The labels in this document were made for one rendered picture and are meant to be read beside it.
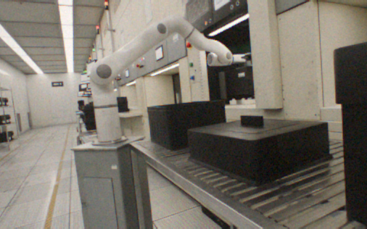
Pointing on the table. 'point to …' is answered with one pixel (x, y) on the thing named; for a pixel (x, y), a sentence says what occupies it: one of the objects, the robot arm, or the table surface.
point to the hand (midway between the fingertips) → (246, 59)
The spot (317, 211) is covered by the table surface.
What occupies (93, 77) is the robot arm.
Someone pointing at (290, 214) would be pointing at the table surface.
